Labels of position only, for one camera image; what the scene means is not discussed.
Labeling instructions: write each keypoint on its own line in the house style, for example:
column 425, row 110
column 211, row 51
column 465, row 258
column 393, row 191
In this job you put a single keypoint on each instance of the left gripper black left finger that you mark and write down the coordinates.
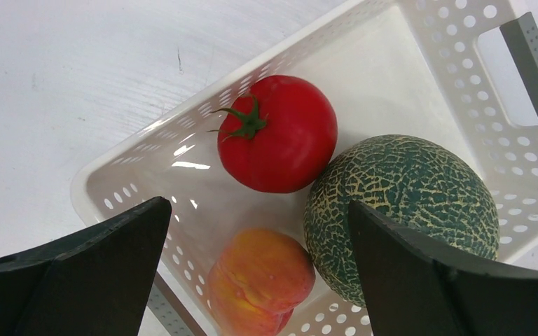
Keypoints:
column 95, row 281

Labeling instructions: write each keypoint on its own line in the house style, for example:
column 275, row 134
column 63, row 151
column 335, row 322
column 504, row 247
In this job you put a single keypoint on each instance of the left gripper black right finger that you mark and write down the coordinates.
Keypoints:
column 416, row 285

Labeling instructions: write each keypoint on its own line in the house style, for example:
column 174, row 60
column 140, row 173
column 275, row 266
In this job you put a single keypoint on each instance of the fake green netted melon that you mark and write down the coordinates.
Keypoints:
column 416, row 183

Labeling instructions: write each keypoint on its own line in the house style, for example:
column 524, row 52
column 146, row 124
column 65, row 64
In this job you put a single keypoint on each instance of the fake peach orange red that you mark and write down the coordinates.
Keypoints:
column 258, row 281

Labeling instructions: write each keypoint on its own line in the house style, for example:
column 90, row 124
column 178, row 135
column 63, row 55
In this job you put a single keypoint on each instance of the fake red tomato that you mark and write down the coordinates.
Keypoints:
column 278, row 136

